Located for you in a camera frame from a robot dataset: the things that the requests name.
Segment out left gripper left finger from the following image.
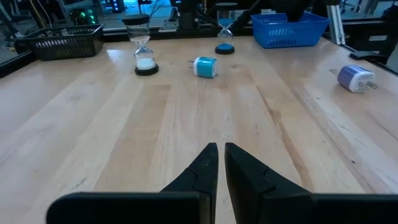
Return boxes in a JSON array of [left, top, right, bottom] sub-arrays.
[[46, 142, 219, 224]]

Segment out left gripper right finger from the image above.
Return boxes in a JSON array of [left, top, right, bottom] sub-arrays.
[[225, 142, 398, 224]]

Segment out white sand hourglass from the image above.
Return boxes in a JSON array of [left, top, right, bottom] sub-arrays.
[[121, 14, 160, 77]]

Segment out blue plastic basket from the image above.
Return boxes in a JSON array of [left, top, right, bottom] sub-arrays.
[[250, 11, 330, 49]]

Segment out blue sand hourglass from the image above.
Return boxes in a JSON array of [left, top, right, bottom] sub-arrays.
[[214, 2, 239, 55]]

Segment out purple white USB charger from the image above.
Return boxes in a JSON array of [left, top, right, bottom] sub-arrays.
[[336, 64, 379, 93]]

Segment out blue white USB charger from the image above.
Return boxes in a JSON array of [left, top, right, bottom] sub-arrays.
[[188, 56, 219, 79]]

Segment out black plastic basket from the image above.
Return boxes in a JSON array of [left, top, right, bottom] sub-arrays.
[[18, 24, 105, 62]]

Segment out black device green lights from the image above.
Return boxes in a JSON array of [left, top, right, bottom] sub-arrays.
[[70, 7, 97, 26]]

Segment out silver aluminium post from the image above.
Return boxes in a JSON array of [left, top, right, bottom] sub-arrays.
[[326, 3, 346, 46]]

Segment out black frame clamp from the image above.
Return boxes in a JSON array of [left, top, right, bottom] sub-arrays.
[[348, 50, 389, 65]]

